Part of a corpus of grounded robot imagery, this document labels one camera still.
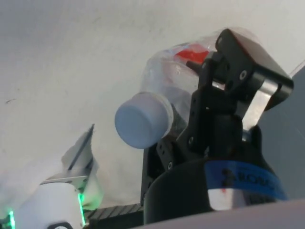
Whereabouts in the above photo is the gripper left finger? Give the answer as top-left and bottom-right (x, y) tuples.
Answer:
(140, 51), (239, 208)

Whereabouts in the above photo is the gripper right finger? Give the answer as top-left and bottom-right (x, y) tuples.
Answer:
(215, 28), (294, 142)

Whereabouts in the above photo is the clear bottle with white cap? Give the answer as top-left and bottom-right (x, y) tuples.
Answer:
(114, 28), (263, 149)

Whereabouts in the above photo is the black cable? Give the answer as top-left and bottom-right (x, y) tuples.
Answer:
(87, 203), (145, 226)

